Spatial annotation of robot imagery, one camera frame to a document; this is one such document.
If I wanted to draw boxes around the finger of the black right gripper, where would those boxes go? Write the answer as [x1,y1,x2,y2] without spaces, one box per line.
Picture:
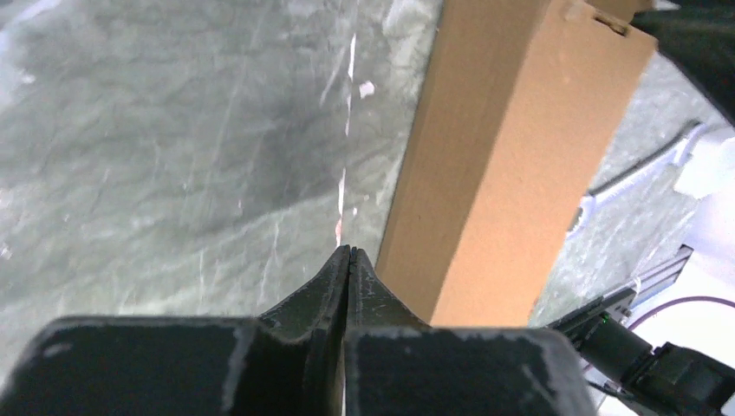
[632,1,734,124]

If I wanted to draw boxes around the brown cardboard paper box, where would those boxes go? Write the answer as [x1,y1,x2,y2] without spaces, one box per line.
[376,1,656,327]

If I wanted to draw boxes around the aluminium frame rail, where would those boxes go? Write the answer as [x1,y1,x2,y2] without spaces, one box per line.
[629,245,694,310]

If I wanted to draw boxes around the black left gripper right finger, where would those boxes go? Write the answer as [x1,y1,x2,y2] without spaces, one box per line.
[344,248,595,415]

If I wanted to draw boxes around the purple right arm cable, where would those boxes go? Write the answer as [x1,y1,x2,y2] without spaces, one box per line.
[626,296,735,335]

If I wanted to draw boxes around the silver combination wrench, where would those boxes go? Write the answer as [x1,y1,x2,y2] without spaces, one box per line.
[566,120,708,239]

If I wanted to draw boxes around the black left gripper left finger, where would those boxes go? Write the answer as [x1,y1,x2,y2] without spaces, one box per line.
[1,246,351,415]

